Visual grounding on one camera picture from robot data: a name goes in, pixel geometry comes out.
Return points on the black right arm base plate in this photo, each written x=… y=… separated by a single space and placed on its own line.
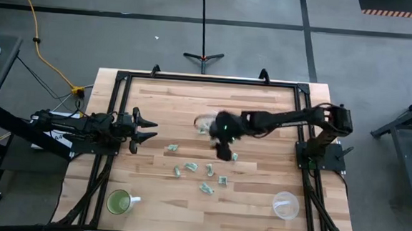
x=332 y=159

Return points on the black tripod stand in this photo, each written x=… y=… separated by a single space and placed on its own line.
x=203 y=40

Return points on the green banknote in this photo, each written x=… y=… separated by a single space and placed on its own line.
x=177 y=171
x=202 y=130
x=235 y=156
x=223 y=180
x=172 y=147
x=206 y=188
x=191 y=166
x=209 y=169

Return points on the clear plastic cup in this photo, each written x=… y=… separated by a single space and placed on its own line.
x=285 y=205

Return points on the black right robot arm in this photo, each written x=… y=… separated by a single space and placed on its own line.
x=284 y=118

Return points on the white paper sheet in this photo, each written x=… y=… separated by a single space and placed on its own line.
x=59 y=137

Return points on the clear plastic bag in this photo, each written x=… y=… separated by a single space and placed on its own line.
x=204 y=119

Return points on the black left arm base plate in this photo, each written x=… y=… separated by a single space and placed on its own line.
x=93 y=148

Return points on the black metal table frame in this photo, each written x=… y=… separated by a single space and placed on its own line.
x=211 y=80

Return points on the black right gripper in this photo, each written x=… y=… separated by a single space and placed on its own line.
x=227 y=125

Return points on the dark metal cart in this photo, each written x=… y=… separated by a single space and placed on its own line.
x=410 y=142

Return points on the black mat with hazard stripes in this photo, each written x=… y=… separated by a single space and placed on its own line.
x=399 y=7

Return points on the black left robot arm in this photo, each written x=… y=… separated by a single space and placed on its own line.
x=69 y=123

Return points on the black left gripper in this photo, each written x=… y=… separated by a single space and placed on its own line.
x=124 y=126

